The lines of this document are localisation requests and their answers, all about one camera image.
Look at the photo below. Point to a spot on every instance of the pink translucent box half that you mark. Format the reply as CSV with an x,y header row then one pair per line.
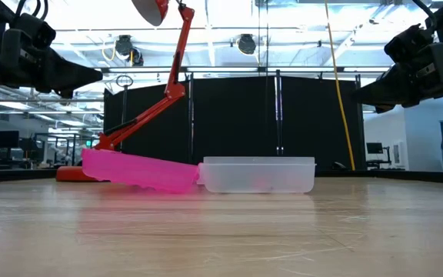
x,y
140,171

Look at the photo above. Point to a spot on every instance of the clear translucent box half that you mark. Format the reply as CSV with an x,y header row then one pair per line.
x,y
258,175

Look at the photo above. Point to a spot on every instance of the small black computer monitor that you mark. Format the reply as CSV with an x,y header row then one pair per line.
x,y
374,147

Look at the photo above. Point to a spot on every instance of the black round ceiling device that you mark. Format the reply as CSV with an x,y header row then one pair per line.
x,y
123,44
246,43

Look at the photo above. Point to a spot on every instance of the black curtain panel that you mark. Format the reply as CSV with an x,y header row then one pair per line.
x,y
314,115
148,96
233,115

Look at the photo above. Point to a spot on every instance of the large black computer monitor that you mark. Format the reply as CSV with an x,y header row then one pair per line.
x,y
5,139

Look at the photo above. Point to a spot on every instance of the red articulated desk lamp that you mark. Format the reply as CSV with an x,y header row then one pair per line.
x,y
173,90

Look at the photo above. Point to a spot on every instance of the white wall box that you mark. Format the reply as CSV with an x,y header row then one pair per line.
x,y
398,154

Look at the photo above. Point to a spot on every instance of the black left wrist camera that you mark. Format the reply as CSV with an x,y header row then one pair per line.
x,y
29,32

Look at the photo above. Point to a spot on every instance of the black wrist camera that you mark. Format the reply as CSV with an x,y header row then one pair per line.
x,y
29,32
417,46

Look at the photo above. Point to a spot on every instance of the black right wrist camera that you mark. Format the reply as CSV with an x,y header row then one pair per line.
x,y
417,46

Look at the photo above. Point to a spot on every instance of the black metal frame workstation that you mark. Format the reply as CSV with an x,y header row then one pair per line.
x,y
64,150

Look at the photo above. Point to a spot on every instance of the black table border rail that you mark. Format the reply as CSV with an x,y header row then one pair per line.
x,y
398,175

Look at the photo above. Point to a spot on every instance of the overhead metal frame bar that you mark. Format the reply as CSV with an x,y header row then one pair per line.
x,y
225,69

